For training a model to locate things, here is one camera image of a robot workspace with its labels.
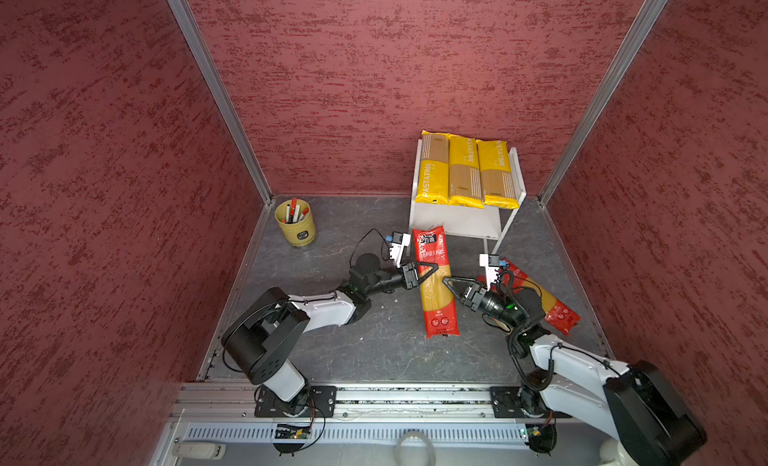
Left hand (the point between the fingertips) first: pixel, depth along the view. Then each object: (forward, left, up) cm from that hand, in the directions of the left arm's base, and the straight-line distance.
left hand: (436, 271), depth 76 cm
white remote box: (-37, +54, -16) cm, 67 cm away
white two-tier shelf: (+20, -15, -4) cm, 26 cm away
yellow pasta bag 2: (+18, -7, +15) cm, 24 cm away
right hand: (-4, -1, 0) cm, 4 cm away
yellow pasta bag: (+17, +1, +15) cm, 22 cm away
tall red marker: (+29, +46, -7) cm, 55 cm away
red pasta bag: (+4, +2, +6) cm, 7 cm away
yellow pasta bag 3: (+19, -16, +14) cm, 29 cm away
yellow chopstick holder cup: (+26, +45, -11) cm, 53 cm away
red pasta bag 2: (-4, -38, -18) cm, 43 cm away
